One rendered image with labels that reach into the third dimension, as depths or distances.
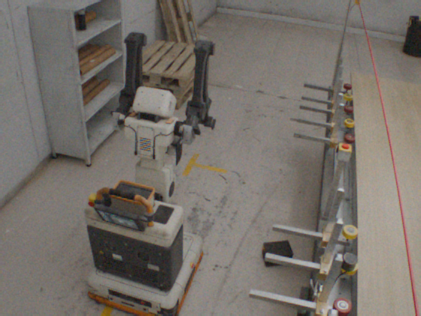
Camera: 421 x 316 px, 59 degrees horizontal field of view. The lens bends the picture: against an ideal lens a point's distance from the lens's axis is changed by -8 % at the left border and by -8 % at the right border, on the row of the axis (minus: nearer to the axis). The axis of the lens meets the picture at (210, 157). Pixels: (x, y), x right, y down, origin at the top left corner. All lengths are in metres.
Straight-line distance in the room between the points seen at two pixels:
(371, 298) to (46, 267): 2.28
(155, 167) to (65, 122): 1.71
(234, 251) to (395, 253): 1.43
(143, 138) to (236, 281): 1.30
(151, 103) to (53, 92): 1.78
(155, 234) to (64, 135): 2.09
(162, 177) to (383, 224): 1.31
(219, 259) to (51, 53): 2.24
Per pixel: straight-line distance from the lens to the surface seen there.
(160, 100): 2.23
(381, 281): 2.04
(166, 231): 2.18
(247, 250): 3.21
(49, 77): 3.81
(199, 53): 2.24
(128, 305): 2.71
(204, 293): 2.92
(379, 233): 2.27
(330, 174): 2.94
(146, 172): 2.48
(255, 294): 1.87
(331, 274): 1.75
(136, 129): 2.28
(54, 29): 3.60
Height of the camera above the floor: 2.35
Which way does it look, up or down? 34 degrees down
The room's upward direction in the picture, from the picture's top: 3 degrees clockwise
